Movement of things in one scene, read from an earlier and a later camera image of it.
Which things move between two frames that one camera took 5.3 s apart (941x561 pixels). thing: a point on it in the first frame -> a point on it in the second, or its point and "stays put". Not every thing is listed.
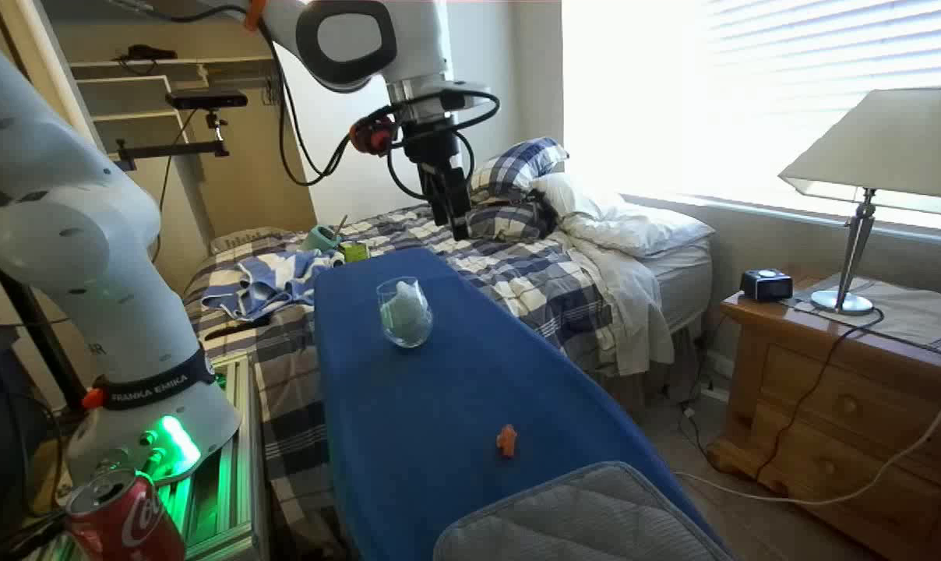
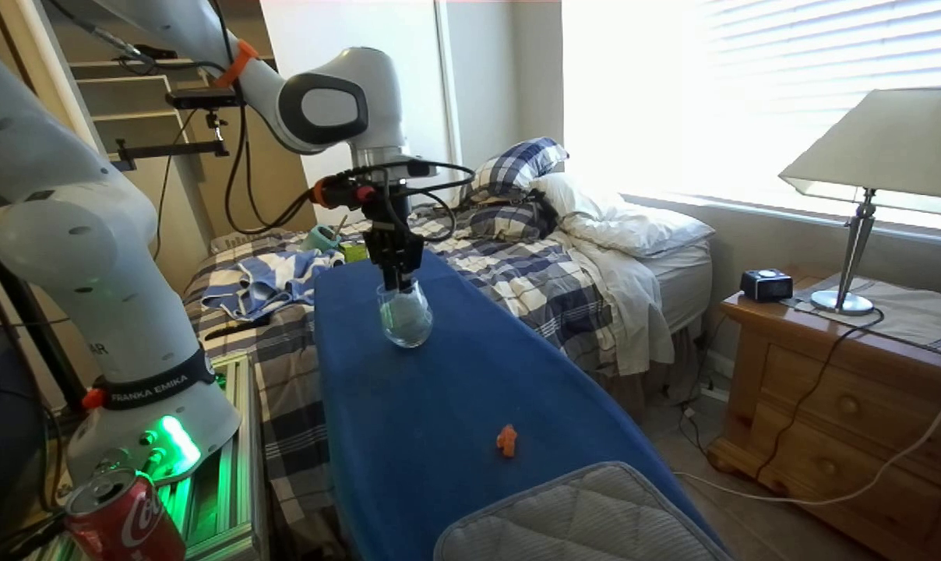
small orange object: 505,440 stays put
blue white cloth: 272,282 stays put
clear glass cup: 402,311 stays put
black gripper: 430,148 -> 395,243
